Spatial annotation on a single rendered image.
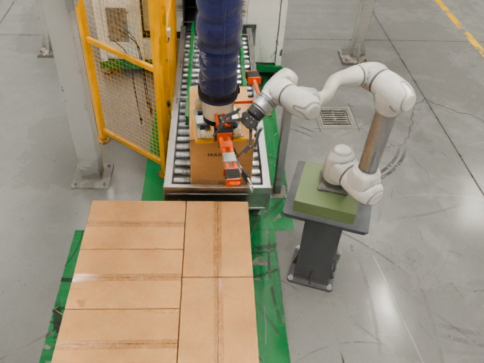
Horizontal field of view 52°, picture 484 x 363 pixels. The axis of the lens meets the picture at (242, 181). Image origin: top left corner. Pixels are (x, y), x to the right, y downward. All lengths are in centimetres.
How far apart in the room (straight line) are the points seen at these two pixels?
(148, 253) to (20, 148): 214
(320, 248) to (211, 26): 157
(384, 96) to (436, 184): 229
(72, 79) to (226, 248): 162
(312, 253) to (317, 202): 54
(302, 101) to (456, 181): 289
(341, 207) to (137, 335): 130
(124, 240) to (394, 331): 180
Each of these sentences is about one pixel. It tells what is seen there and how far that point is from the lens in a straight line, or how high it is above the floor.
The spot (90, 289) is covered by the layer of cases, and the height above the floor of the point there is 54.
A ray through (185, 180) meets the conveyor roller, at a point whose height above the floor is 54.
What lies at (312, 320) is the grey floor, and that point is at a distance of 336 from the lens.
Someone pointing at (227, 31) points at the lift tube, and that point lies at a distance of 250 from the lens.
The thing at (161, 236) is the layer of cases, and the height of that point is 54.
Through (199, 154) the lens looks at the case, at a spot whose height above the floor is 83.
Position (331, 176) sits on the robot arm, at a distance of 283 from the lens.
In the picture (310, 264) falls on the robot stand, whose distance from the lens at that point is 338.
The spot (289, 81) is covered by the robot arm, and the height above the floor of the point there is 175.
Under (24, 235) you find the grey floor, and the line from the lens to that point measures 395.
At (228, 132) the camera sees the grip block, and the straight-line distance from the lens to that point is 261.
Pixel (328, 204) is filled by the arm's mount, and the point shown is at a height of 84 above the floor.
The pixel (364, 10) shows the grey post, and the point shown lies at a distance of 583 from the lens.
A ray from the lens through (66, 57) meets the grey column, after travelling 360.
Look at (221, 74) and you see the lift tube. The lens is 262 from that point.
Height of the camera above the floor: 281
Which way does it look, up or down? 43 degrees down
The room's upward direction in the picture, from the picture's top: 4 degrees clockwise
